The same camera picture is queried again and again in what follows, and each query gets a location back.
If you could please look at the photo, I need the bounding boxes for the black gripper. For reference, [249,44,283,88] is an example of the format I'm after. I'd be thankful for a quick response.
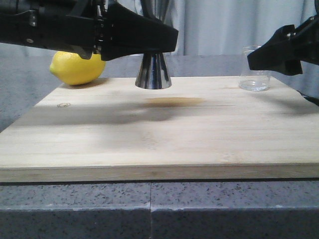
[0,0,104,59]
[247,15,319,76]

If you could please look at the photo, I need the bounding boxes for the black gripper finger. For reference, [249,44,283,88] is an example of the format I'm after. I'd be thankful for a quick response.
[100,1,178,61]
[140,0,162,21]

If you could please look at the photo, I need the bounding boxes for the clear glass beaker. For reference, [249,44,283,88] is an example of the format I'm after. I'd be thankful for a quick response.
[239,46,271,92]

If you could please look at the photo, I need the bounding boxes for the steel double jigger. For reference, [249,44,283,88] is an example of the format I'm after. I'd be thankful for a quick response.
[135,0,171,90]

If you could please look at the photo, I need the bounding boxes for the yellow lemon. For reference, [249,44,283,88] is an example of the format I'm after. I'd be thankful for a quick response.
[49,51,106,86]

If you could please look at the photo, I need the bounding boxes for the grey curtain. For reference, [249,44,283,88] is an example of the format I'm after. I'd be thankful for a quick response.
[0,0,319,57]

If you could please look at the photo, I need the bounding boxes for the wooden cutting board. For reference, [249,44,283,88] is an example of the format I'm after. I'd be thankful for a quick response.
[0,76,319,183]

